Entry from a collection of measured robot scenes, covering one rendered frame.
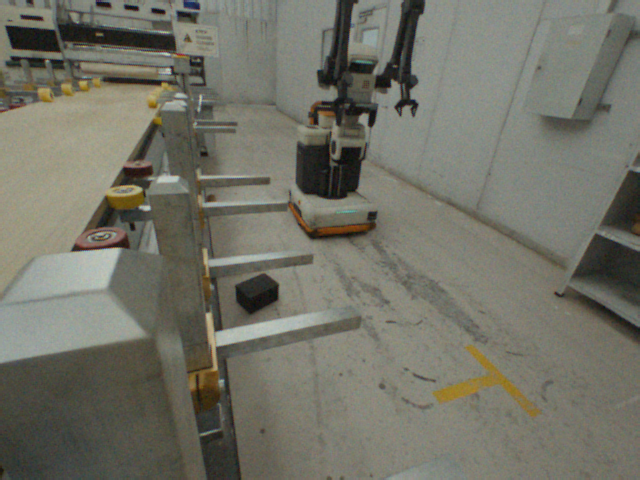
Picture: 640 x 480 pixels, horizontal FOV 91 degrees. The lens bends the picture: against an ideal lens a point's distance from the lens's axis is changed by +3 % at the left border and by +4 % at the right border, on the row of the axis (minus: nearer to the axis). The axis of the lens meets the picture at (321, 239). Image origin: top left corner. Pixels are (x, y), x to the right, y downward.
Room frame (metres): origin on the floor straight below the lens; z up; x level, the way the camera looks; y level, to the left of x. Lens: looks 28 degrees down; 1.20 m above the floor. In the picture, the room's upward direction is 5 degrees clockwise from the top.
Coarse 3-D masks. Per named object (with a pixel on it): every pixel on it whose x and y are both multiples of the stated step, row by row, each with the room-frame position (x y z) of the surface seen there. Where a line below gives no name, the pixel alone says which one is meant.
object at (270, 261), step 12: (276, 252) 0.63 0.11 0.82; (288, 252) 0.64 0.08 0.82; (300, 252) 0.64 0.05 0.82; (312, 252) 0.65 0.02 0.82; (216, 264) 0.56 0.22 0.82; (228, 264) 0.57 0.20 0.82; (240, 264) 0.58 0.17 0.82; (252, 264) 0.59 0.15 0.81; (264, 264) 0.60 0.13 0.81; (276, 264) 0.61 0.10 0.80; (288, 264) 0.62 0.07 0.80; (300, 264) 0.63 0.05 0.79; (216, 276) 0.56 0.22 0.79
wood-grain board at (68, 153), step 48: (96, 96) 2.66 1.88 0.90; (144, 96) 2.95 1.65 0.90; (0, 144) 1.07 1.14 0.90; (48, 144) 1.12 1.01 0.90; (96, 144) 1.18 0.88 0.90; (0, 192) 0.67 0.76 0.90; (48, 192) 0.69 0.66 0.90; (96, 192) 0.71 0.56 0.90; (0, 240) 0.46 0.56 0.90; (48, 240) 0.48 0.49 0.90; (0, 288) 0.34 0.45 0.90
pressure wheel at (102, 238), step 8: (88, 232) 0.50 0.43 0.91; (96, 232) 0.51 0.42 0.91; (104, 232) 0.50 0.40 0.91; (112, 232) 0.52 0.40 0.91; (120, 232) 0.51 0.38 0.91; (80, 240) 0.47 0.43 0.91; (88, 240) 0.48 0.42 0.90; (96, 240) 0.48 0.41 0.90; (104, 240) 0.49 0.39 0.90; (112, 240) 0.48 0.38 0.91; (120, 240) 0.49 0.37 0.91; (80, 248) 0.46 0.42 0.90; (88, 248) 0.46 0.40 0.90; (96, 248) 0.46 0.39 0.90; (104, 248) 0.46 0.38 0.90; (112, 248) 0.47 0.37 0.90; (128, 248) 0.51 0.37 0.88
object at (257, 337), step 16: (272, 320) 0.38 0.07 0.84; (288, 320) 0.38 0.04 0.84; (304, 320) 0.39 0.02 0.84; (320, 320) 0.39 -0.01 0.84; (336, 320) 0.39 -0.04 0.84; (352, 320) 0.40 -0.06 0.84; (224, 336) 0.34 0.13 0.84; (240, 336) 0.34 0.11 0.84; (256, 336) 0.34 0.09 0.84; (272, 336) 0.35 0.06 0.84; (288, 336) 0.36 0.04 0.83; (304, 336) 0.37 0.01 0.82; (320, 336) 0.38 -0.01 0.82; (224, 352) 0.32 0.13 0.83; (240, 352) 0.33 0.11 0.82
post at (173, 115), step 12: (168, 108) 0.50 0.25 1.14; (180, 108) 0.51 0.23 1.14; (168, 120) 0.50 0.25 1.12; (180, 120) 0.50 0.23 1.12; (168, 132) 0.50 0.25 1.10; (180, 132) 0.50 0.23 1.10; (168, 144) 0.50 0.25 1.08; (180, 144) 0.50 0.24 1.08; (168, 156) 0.50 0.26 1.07; (180, 156) 0.50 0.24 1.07; (180, 168) 0.50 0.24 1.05; (192, 168) 0.51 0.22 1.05; (192, 180) 0.51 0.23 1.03; (192, 192) 0.51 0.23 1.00; (192, 204) 0.51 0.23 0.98; (204, 264) 0.54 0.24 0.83
